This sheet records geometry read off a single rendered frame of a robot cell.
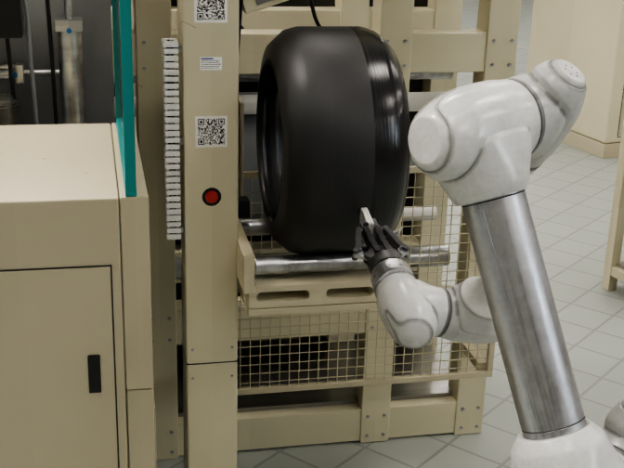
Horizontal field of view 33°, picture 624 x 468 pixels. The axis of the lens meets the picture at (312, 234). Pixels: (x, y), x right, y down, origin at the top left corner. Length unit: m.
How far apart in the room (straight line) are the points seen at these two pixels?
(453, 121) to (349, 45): 0.93
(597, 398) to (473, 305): 1.95
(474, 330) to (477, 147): 0.65
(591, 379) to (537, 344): 2.53
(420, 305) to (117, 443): 0.63
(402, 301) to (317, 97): 0.54
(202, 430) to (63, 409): 0.85
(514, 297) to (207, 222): 1.10
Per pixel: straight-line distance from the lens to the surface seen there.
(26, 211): 1.83
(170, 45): 2.43
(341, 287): 2.54
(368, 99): 2.37
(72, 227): 1.84
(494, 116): 1.59
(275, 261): 2.51
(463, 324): 2.12
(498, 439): 3.66
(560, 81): 1.69
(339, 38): 2.48
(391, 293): 2.09
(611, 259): 4.96
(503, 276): 1.62
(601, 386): 4.11
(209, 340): 2.65
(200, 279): 2.58
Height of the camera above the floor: 1.82
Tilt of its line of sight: 19 degrees down
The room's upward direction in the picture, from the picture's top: 2 degrees clockwise
